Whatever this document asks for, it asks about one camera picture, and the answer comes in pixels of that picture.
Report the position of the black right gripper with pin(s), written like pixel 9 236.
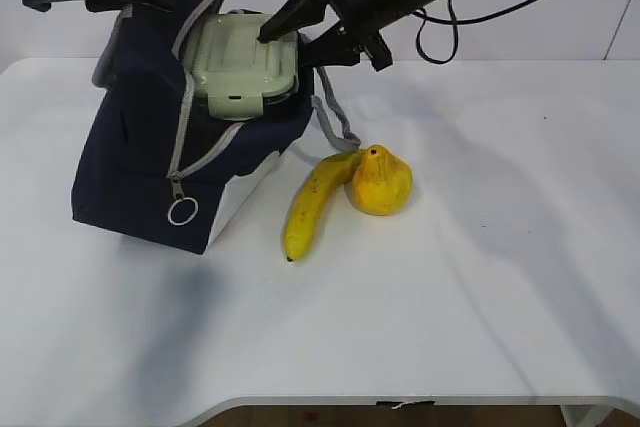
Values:
pixel 356 33

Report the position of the green lid glass container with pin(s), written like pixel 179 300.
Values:
pixel 236 75

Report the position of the yellow pear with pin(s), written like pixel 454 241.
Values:
pixel 382 183

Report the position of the navy insulated lunch bag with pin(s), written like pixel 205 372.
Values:
pixel 156 165

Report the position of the yellow banana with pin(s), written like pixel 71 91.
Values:
pixel 310 201

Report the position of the black tape on table edge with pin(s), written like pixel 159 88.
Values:
pixel 402 392

